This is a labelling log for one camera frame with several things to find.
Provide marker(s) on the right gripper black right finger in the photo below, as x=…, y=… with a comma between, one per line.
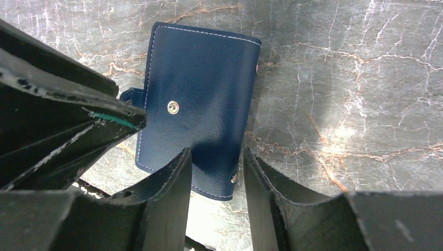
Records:
x=285, y=215

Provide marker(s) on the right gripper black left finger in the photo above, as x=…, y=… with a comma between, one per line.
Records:
x=149, y=215

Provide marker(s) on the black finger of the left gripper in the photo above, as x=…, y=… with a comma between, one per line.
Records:
x=45, y=58
x=52, y=129

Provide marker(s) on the blue card holder wallet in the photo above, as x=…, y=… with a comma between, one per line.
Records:
x=197, y=94

